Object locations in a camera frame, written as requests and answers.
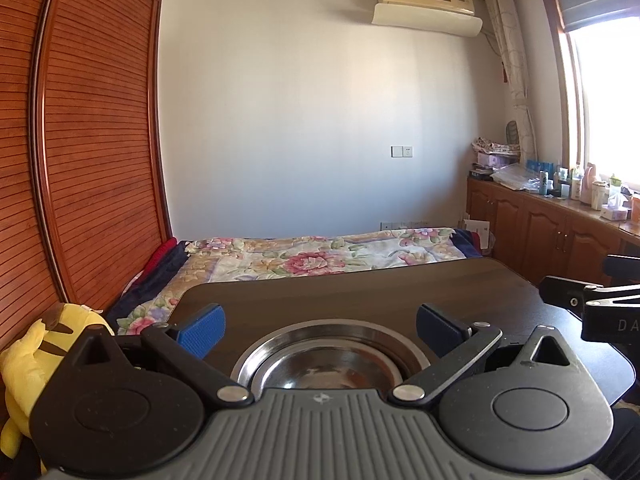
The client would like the yellow plush toy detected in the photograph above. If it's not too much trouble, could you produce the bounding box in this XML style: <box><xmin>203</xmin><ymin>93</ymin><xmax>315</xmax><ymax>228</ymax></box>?
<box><xmin>0</xmin><ymin>304</ymin><xmax>117</xmax><ymax>476</ymax></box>

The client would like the clear plastic bag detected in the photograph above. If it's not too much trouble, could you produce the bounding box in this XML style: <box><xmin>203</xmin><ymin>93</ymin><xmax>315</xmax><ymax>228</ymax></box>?
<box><xmin>491</xmin><ymin>164</ymin><xmax>544</xmax><ymax>191</ymax></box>

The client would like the wooden cabinet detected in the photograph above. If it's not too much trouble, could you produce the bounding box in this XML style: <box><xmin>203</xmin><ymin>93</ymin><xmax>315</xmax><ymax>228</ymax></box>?
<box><xmin>466</xmin><ymin>175</ymin><xmax>640</xmax><ymax>286</ymax></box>

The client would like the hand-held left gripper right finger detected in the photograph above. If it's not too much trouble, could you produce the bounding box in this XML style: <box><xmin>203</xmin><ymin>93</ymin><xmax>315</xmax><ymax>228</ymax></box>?
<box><xmin>389</xmin><ymin>304</ymin><xmax>584</xmax><ymax>406</ymax></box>

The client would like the dark blue red blanket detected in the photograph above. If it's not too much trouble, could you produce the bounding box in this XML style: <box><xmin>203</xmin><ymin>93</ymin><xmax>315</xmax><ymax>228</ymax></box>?
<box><xmin>105</xmin><ymin>239</ymin><xmax>191</xmax><ymax>333</ymax></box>

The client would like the white patterned curtain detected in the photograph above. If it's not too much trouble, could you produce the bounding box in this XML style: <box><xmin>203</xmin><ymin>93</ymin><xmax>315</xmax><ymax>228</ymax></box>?
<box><xmin>482</xmin><ymin>0</ymin><xmax>539</xmax><ymax>162</ymax></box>

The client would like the white air conditioner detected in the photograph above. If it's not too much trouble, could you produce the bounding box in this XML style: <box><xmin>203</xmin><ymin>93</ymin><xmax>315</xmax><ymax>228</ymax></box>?
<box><xmin>371</xmin><ymin>0</ymin><xmax>484</xmax><ymax>38</ymax></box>

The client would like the white paper bag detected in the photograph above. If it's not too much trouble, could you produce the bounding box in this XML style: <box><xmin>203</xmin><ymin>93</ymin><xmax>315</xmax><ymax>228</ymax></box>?
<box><xmin>462</xmin><ymin>217</ymin><xmax>494</xmax><ymax>252</ymax></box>

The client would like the purple box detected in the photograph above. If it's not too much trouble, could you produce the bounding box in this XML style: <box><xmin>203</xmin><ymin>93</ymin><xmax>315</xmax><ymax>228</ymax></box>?
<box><xmin>477</xmin><ymin>152</ymin><xmax>519</xmax><ymax>169</ymax></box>

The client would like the row of bottles and jars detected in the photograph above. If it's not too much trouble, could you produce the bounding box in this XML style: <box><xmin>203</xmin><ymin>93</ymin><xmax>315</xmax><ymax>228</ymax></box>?
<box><xmin>525</xmin><ymin>159</ymin><xmax>640</xmax><ymax>211</ymax></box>

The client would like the large steel bowl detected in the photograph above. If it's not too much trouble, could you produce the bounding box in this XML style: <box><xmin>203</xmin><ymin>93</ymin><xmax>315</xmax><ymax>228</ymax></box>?
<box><xmin>231</xmin><ymin>320</ymin><xmax>431</xmax><ymax>397</ymax></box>

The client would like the floral bedspread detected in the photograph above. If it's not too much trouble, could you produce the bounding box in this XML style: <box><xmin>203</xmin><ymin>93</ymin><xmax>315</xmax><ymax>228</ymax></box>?
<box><xmin>117</xmin><ymin>228</ymin><xmax>472</xmax><ymax>336</ymax></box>

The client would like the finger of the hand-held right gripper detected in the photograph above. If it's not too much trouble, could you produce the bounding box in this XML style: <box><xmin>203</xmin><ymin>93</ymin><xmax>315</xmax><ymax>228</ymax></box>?
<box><xmin>602</xmin><ymin>255</ymin><xmax>640</xmax><ymax>281</ymax></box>
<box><xmin>541</xmin><ymin>275</ymin><xmax>606</xmax><ymax>321</ymax></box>

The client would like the dark blue cloth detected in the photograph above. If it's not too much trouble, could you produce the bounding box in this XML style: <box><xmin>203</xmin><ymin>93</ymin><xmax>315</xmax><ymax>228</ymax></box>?
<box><xmin>452</xmin><ymin>229</ymin><xmax>484</xmax><ymax>259</ymax></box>

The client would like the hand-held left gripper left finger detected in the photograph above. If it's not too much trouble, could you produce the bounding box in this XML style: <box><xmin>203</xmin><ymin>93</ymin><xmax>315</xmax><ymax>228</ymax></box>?
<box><xmin>64</xmin><ymin>304</ymin><xmax>255</xmax><ymax>407</ymax></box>

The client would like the wooden slatted wardrobe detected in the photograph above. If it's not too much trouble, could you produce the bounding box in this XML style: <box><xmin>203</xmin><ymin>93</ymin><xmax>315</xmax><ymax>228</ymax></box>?
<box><xmin>0</xmin><ymin>0</ymin><xmax>177</xmax><ymax>352</ymax></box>

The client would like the pile of folded cloth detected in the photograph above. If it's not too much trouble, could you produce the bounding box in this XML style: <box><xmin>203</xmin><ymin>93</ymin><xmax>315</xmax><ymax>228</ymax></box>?
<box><xmin>472</xmin><ymin>137</ymin><xmax>521</xmax><ymax>156</ymax></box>

